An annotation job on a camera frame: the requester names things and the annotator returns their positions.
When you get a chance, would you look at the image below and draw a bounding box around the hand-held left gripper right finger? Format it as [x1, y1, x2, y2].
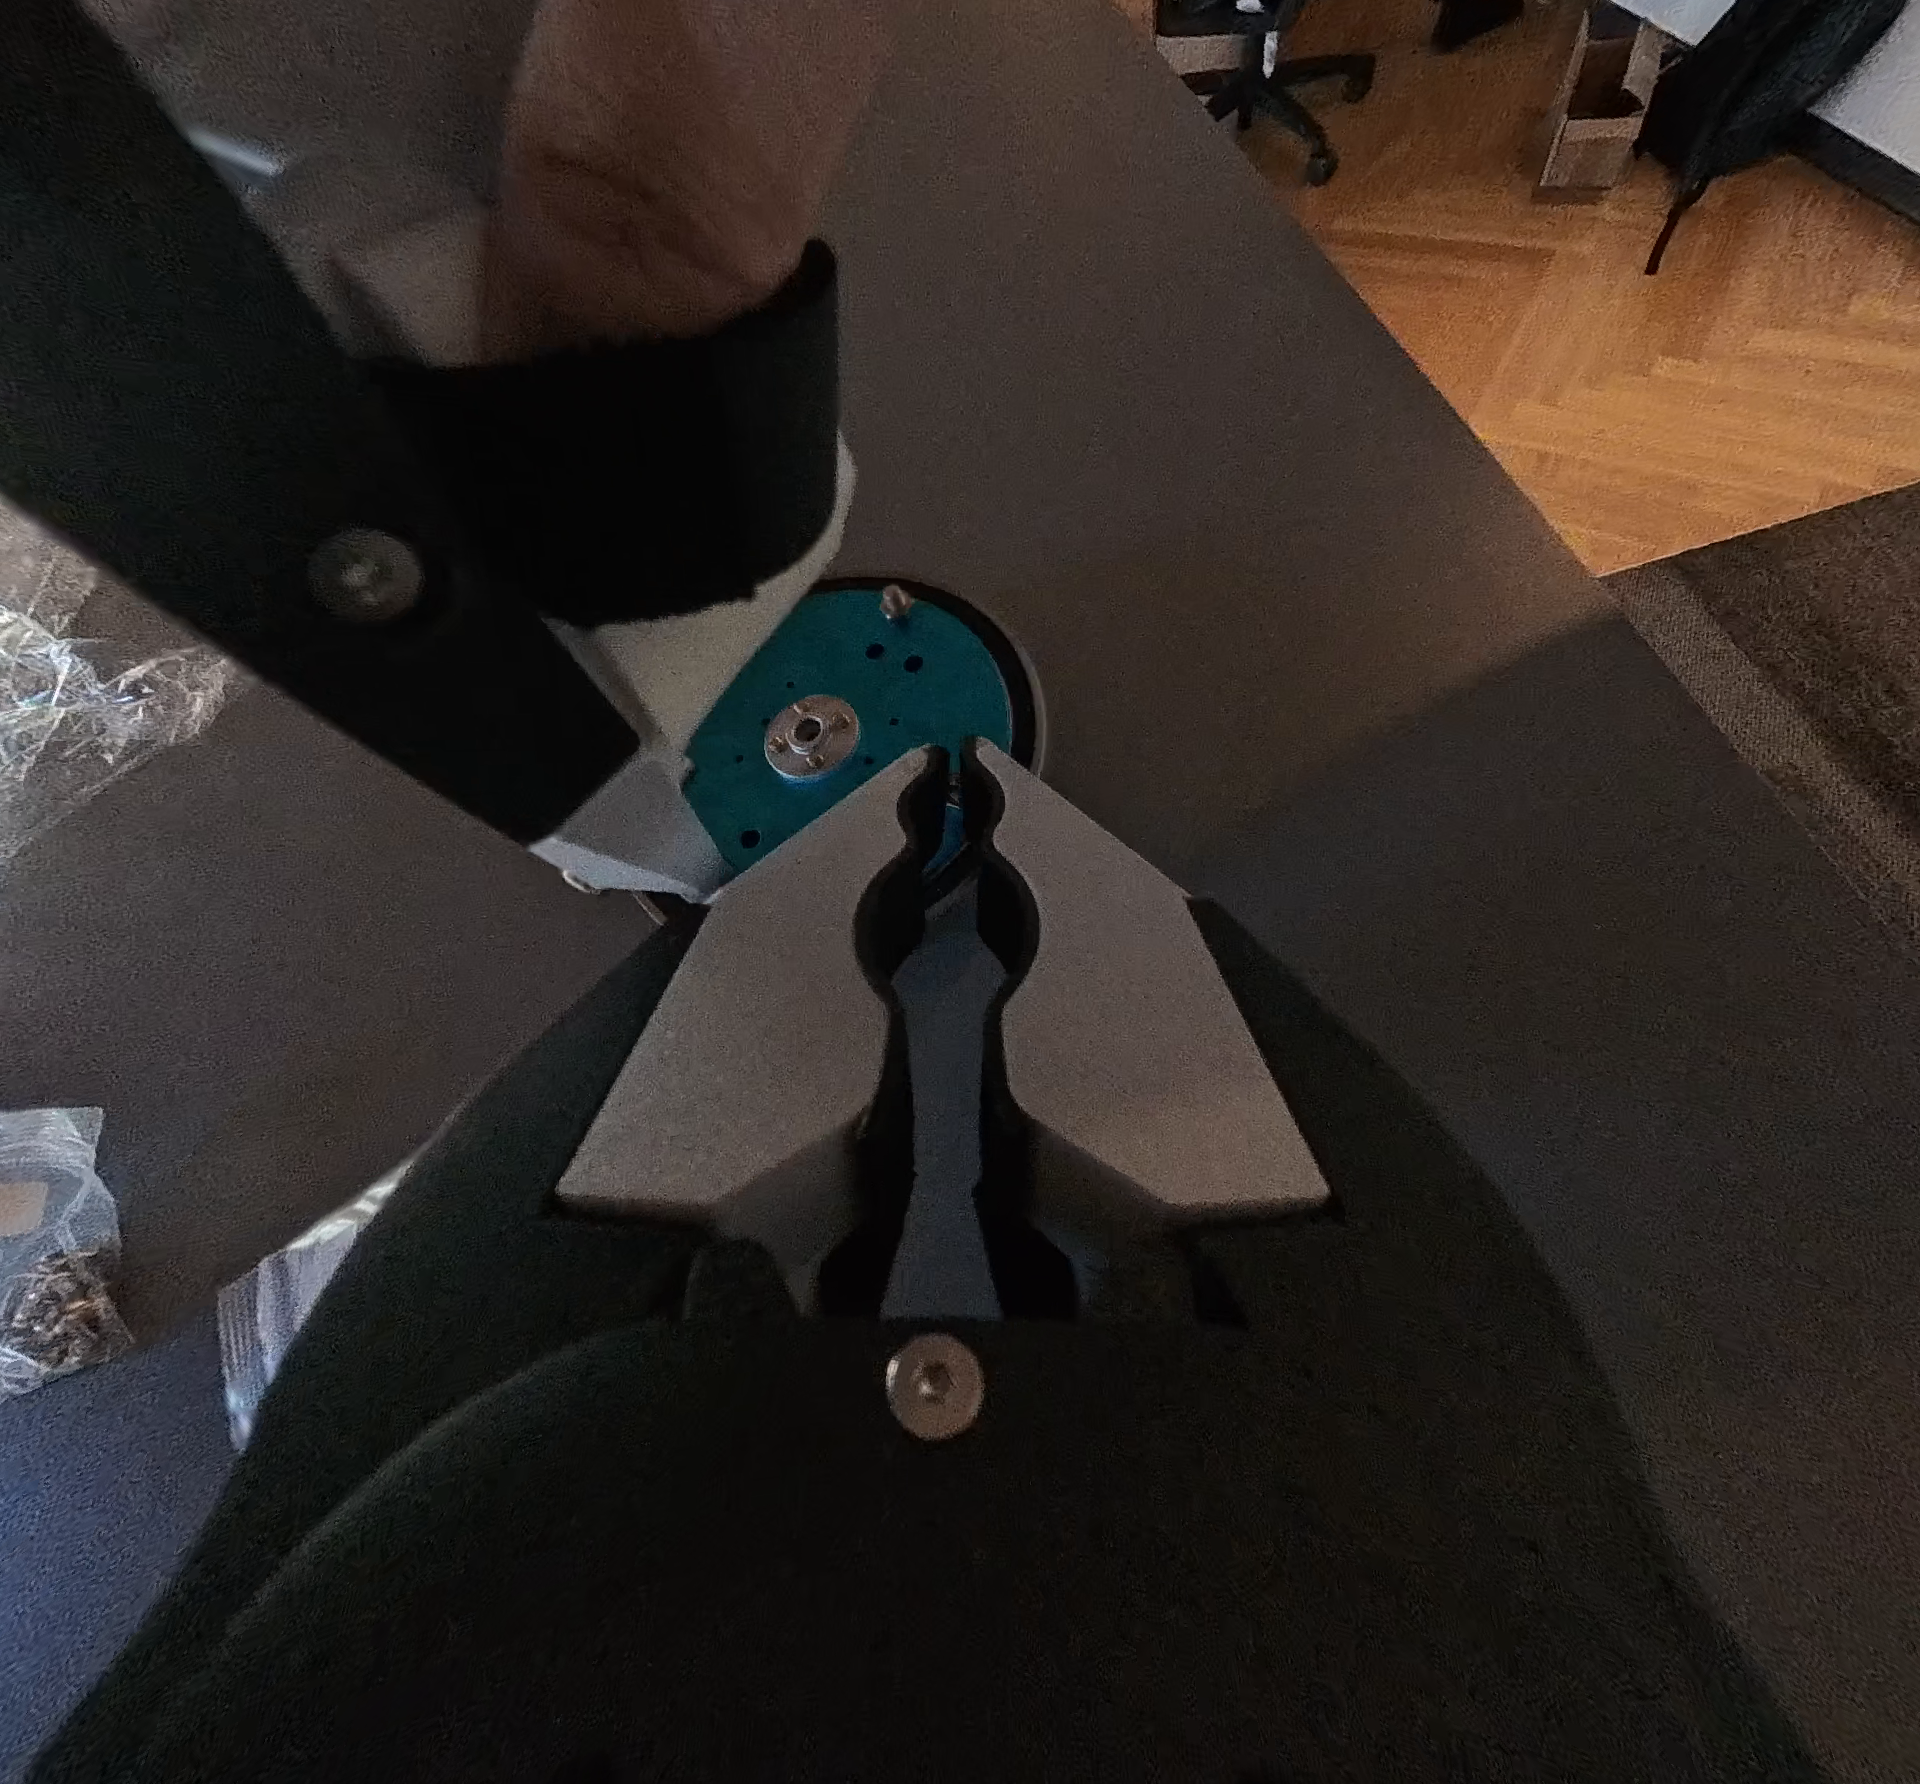
[965, 738, 1335, 1238]

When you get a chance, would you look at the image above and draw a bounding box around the blue disc with black rim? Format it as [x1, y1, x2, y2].
[660, 575, 1048, 920]

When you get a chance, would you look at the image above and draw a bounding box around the black bag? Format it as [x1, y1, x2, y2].
[1633, 0, 1920, 278]

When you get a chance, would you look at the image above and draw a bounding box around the small cardboard box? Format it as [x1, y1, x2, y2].
[1529, 10, 1669, 200]

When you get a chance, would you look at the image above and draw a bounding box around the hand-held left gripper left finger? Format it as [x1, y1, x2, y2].
[556, 746, 941, 1238]

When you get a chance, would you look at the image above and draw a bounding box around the black office chair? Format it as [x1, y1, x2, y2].
[1151, 0, 1422, 191]

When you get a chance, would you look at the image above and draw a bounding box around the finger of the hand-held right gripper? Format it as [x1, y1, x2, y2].
[529, 614, 726, 906]

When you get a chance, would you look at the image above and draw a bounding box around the person's right hand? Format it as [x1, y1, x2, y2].
[492, 0, 1040, 365]

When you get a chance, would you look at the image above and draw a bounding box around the clear plastic parts bag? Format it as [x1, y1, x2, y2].
[215, 1166, 409, 1452]

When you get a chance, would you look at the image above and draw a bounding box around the clear bag of dark screws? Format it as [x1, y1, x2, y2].
[0, 1104, 131, 1400]

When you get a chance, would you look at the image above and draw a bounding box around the crumpled clear plastic wrap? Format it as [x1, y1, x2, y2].
[0, 583, 244, 859]

